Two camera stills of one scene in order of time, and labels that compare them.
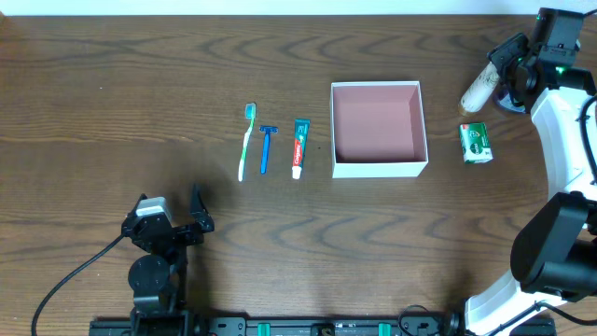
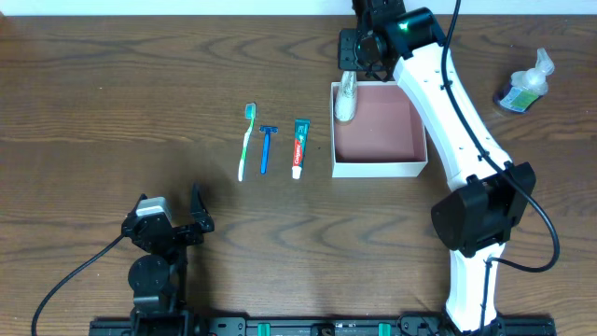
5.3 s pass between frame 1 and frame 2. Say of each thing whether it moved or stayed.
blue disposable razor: stayed
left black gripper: stayed
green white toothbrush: stayed
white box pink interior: stayed
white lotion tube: moved
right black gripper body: moved
